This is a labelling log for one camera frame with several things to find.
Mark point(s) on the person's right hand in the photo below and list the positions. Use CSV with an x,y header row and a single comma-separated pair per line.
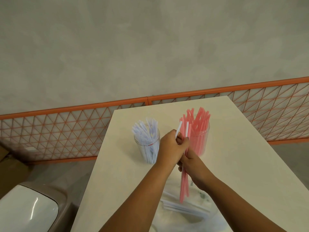
x,y
198,169

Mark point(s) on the person's left hand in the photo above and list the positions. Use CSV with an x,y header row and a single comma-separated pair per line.
x,y
170,149

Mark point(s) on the bundle of straws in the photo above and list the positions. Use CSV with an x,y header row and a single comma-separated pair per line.
x,y
184,188

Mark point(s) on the clear jar with white straws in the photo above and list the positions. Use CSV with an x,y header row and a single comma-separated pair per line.
x,y
144,147

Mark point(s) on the clear jar with pink straws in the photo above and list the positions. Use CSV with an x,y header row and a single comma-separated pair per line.
x,y
204,142

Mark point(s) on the clear jar of white straws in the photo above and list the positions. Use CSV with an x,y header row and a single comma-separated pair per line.
x,y
144,132

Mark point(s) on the clear jar of pink straws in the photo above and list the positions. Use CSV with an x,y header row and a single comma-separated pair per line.
x,y
200,123

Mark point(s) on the pile of mixed straws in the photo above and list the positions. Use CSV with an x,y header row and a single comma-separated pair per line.
x,y
183,208

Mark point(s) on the clear plastic bag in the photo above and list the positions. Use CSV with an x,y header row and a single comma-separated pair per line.
x,y
169,222

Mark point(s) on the person's right forearm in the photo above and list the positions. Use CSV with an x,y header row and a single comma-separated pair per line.
x,y
243,210

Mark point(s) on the person's left forearm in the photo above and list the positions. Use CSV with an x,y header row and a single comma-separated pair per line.
x,y
137,202

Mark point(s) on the orange lattice fence panel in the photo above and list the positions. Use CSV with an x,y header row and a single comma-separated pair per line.
x,y
229,88
72,108

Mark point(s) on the beige chair with white seat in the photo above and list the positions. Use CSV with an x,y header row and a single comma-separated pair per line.
x,y
26,210

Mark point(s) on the brown cardboard box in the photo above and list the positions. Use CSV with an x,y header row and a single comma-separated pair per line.
x,y
12,176
3,154

